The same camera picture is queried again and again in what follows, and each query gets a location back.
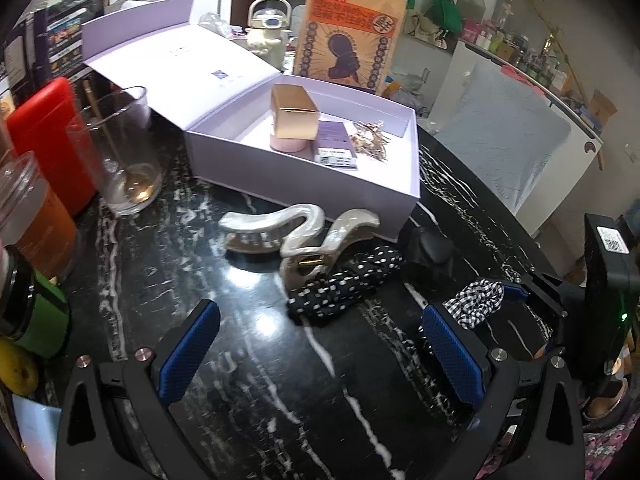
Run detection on green jar black lid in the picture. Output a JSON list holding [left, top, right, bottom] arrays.
[[0, 250, 71, 358]]

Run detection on white gift box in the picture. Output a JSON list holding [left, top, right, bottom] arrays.
[[80, 0, 421, 241]]

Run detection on small cardboard box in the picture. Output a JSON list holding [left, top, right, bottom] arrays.
[[582, 90, 618, 133]]

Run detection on gold hair accessory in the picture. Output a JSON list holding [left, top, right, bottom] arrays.
[[350, 120, 396, 161]]

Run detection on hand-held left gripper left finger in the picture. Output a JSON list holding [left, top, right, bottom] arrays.
[[57, 299, 222, 480]]

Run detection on light blue cushion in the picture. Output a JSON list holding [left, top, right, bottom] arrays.
[[437, 62, 571, 216]]

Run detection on pearl hair claw clip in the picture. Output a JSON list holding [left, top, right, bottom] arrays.
[[220, 202, 381, 288]]

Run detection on gold cardboard box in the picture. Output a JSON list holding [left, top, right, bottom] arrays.
[[270, 85, 321, 141]]

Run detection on clear drinking glass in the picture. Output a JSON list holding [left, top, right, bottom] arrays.
[[66, 86, 163, 217]]

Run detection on purple card packet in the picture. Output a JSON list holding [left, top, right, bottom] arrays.
[[315, 120, 358, 171]]

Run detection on black white gingham scrunchie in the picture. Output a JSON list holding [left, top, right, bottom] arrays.
[[442, 280, 506, 331]]

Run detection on row of bottles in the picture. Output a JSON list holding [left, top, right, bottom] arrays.
[[462, 10, 576, 96]]

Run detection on floral pants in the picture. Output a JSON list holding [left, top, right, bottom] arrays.
[[475, 410, 640, 480]]

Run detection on red canister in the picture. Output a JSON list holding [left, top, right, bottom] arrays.
[[6, 77, 98, 216]]

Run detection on yellow lemon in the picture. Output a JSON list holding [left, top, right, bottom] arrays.
[[0, 337, 40, 396]]

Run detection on clear jar orange label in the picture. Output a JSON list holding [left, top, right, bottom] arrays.
[[0, 150, 81, 281]]

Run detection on tan slipper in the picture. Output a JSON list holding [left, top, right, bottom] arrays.
[[585, 377, 628, 421]]

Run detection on gold stirring spoon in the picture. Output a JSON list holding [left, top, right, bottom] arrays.
[[82, 80, 151, 201]]

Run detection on cream kettle bottle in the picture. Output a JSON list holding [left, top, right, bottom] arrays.
[[247, 0, 293, 68]]

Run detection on black snack packet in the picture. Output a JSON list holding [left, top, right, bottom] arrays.
[[30, 0, 106, 91]]

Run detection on brown printed paper bag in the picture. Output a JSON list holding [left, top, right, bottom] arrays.
[[291, 0, 401, 96]]

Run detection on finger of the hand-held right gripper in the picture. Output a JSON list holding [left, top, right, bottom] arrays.
[[502, 270, 591, 323]]

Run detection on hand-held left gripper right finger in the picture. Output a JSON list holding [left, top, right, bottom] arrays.
[[421, 302, 586, 480]]

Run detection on pink round compact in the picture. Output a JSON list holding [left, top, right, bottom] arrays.
[[270, 132, 308, 153]]

